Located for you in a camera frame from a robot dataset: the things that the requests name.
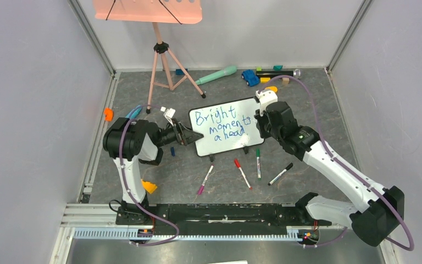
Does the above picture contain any black silver microphone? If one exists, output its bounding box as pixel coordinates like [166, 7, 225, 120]
[256, 69, 301, 79]

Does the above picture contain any yellow rectangular block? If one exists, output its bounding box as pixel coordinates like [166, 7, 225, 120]
[260, 77, 271, 84]

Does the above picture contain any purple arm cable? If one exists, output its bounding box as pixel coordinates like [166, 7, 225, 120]
[119, 104, 181, 249]
[258, 75, 415, 252]

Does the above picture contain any mint green toy microphone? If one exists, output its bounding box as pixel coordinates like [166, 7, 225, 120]
[195, 65, 237, 85]

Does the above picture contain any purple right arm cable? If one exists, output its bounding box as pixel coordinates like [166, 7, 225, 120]
[258, 75, 415, 252]

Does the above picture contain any green whiteboard marker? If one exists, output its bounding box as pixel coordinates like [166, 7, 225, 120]
[256, 149, 262, 180]

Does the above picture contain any blue toy microphone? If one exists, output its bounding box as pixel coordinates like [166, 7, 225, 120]
[125, 105, 143, 119]

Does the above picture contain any yellow oval block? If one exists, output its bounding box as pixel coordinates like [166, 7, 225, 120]
[266, 86, 278, 93]

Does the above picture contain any small orange block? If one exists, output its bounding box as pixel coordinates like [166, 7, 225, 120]
[103, 108, 114, 122]

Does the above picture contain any blue toy car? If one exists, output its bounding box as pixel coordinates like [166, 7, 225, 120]
[241, 69, 260, 87]

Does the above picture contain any orange stair block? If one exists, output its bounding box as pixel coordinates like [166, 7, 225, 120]
[142, 180, 158, 194]

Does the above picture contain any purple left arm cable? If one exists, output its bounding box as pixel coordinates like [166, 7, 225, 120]
[119, 104, 181, 249]

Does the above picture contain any red whiteboard marker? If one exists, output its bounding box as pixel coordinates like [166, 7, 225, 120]
[234, 158, 253, 190]

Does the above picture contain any dark blue block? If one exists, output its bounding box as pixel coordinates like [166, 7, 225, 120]
[175, 68, 188, 75]

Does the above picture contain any purple whiteboard marker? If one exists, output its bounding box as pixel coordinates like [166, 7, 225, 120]
[197, 164, 214, 195]

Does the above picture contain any pink music stand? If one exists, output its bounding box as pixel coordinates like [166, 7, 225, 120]
[92, 0, 206, 114]

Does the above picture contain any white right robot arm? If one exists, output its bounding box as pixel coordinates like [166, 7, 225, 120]
[255, 102, 404, 246]

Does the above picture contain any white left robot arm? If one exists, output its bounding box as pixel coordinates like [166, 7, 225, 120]
[103, 117, 204, 224]

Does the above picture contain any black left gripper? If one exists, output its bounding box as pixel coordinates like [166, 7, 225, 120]
[156, 118, 203, 147]

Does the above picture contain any black framed whiteboard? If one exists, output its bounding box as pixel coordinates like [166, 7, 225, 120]
[188, 97, 264, 157]

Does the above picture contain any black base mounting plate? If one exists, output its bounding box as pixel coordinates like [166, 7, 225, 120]
[115, 203, 331, 236]

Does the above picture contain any teal block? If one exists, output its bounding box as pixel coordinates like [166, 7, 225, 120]
[273, 65, 283, 71]

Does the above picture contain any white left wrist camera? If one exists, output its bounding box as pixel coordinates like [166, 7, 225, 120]
[160, 107, 176, 126]

